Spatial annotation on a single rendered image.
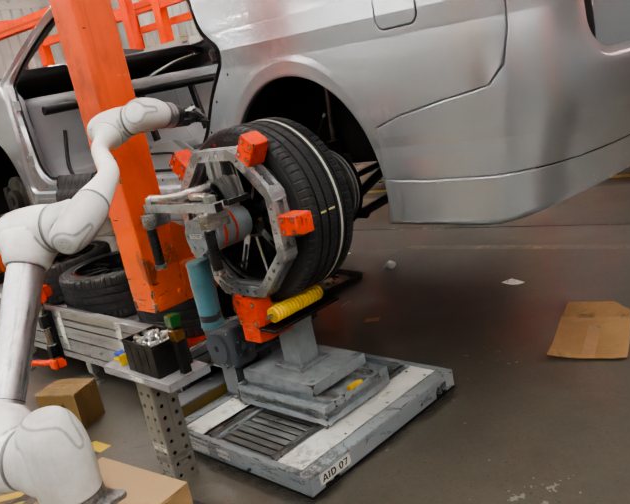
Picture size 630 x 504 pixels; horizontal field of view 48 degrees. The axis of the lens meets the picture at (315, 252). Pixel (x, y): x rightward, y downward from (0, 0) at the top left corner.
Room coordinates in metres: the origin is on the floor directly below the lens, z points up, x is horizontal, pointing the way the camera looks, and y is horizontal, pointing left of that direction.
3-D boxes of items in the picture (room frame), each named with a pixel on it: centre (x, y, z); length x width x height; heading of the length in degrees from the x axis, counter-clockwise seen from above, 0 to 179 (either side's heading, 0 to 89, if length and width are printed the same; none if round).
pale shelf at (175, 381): (2.35, 0.63, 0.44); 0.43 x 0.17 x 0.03; 43
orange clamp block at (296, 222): (2.30, 0.04, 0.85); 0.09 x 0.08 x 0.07; 43
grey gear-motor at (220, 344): (2.86, 0.32, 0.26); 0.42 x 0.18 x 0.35; 133
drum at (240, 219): (2.48, 0.31, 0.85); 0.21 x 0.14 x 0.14; 133
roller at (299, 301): (2.51, 0.11, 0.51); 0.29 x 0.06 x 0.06; 133
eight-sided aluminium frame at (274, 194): (2.53, 0.26, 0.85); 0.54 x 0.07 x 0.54; 43
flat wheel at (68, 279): (3.93, 1.10, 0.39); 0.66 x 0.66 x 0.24
